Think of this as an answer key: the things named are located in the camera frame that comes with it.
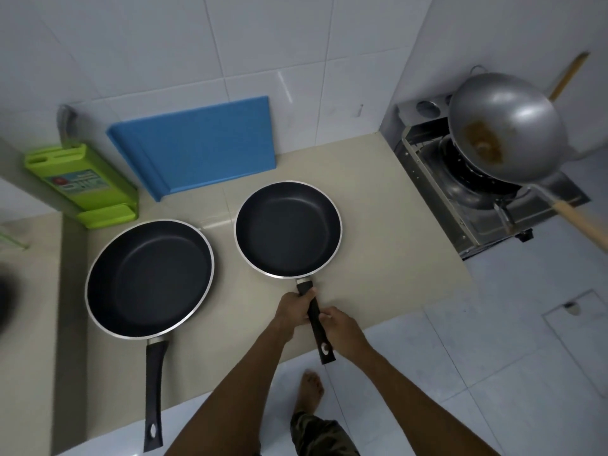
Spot person's left hand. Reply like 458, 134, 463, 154
274, 288, 318, 340

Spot person's right hand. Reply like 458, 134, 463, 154
318, 306, 374, 364

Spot large black frying pan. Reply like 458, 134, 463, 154
234, 180, 344, 366

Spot medium black frying pan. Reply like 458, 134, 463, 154
84, 218, 215, 453

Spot small black frying pan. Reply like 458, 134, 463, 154
0, 275, 22, 333

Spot person's left forearm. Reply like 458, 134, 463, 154
163, 322, 295, 456

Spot person's right forearm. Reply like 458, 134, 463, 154
351, 351, 500, 456

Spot person's foot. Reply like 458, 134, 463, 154
294, 369, 326, 416

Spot person's camouflage trousers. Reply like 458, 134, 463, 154
289, 412, 362, 456

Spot steel gas stove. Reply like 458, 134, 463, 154
394, 92, 592, 260

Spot blue cutting board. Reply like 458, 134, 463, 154
106, 95, 277, 203

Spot green knife block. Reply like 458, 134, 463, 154
24, 142, 140, 230

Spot metal wok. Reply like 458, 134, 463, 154
448, 65, 608, 255

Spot knife with metal handle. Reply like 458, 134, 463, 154
56, 104, 79, 149

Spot wooden utensil handle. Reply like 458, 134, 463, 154
547, 51, 591, 103

